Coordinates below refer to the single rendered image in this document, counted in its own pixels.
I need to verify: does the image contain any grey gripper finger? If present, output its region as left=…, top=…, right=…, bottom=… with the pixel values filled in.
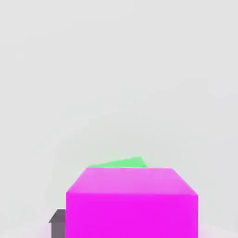
left=37, top=208, right=67, bottom=238

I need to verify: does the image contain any small magenta cube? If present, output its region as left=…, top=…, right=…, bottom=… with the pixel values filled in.
left=66, top=167, right=199, bottom=238

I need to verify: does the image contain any small green cube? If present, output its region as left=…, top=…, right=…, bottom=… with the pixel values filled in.
left=88, top=156, right=148, bottom=168

